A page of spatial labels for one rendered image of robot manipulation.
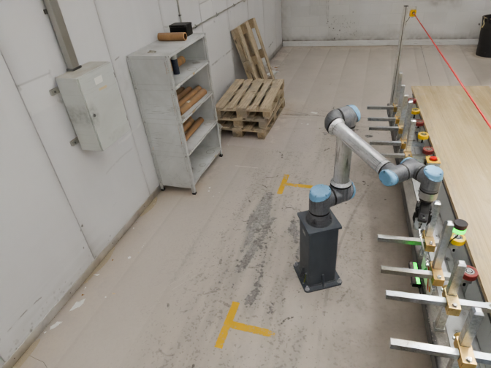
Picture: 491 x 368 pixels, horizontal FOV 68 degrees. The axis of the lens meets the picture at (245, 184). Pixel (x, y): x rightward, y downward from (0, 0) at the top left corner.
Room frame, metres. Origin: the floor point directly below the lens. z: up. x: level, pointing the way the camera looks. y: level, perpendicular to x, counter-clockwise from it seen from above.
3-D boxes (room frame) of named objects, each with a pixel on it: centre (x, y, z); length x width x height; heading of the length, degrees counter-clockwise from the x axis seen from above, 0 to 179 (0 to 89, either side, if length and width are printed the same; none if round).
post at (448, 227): (1.28, -0.95, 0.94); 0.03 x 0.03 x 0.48; 73
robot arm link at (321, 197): (2.06, -0.52, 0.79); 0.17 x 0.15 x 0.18; 112
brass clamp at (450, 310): (1.01, -0.87, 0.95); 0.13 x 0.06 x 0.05; 163
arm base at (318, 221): (2.06, -0.52, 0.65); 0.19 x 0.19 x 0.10
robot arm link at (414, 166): (1.58, -0.88, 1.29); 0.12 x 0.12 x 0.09; 22
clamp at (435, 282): (1.25, -0.95, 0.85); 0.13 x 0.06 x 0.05; 163
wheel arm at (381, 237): (1.49, -0.95, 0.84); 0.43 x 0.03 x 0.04; 73
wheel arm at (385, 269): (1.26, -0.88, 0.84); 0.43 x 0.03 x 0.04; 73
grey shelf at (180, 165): (3.89, 0.63, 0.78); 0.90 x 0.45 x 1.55; 159
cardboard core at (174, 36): (3.99, 0.59, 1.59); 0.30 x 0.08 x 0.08; 69
